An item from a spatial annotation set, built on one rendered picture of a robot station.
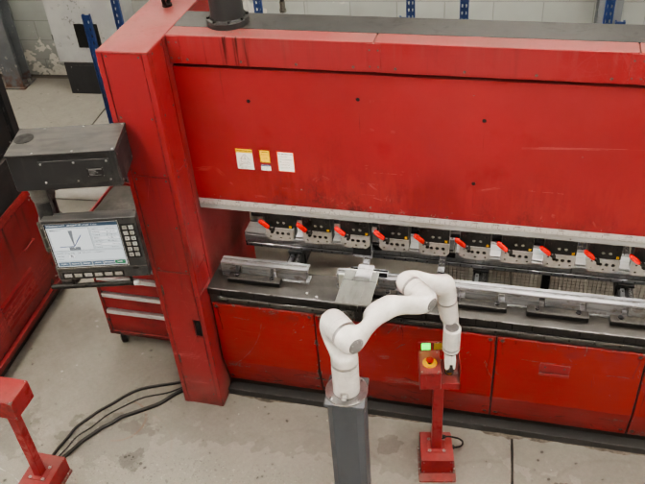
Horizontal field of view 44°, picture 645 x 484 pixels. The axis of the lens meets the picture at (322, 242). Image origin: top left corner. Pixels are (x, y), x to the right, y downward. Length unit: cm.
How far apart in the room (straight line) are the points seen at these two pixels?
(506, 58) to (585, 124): 45
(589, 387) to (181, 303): 221
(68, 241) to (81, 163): 44
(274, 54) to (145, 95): 61
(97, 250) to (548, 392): 244
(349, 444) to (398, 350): 80
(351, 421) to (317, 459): 104
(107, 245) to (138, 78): 82
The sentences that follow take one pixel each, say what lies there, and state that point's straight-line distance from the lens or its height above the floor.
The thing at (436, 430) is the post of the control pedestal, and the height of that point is 28.
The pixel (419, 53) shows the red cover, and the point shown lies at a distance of 341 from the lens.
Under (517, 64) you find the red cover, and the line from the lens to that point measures 340.
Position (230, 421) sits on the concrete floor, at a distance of 485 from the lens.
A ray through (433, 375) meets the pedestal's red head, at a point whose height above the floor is 76.
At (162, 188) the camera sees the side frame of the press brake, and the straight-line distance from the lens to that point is 393.
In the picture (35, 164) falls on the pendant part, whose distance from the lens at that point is 375.
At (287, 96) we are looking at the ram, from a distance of 366.
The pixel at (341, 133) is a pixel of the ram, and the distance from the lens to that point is 369.
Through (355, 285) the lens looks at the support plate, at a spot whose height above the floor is 100.
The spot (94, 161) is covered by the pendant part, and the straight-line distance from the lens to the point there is 366.
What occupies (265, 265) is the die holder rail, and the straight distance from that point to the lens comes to 432.
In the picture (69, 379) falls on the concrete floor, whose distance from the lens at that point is 539.
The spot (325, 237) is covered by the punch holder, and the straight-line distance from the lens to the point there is 406.
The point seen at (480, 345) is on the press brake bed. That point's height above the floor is 69.
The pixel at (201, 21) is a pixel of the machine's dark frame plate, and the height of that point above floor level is 230.
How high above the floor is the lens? 368
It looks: 38 degrees down
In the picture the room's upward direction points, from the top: 5 degrees counter-clockwise
